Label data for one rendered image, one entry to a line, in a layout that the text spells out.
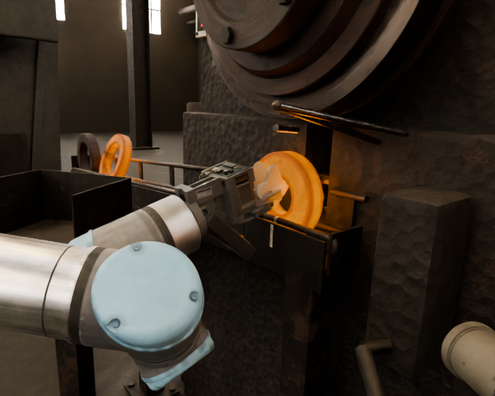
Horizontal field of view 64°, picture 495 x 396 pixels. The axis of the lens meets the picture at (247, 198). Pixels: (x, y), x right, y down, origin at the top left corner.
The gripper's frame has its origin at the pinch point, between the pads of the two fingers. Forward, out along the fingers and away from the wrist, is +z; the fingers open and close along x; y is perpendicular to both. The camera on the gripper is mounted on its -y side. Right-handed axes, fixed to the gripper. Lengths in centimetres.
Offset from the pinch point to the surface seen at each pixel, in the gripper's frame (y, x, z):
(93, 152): -6, 97, -3
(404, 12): 24.9, -21.9, 3.1
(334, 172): 1.1, -6.2, 6.3
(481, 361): -3.9, -38.9, -14.0
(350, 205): -3.1, -11.1, 4.0
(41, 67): 23, 286, 33
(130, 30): 48, 643, 271
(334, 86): 17.0, -12.6, 0.8
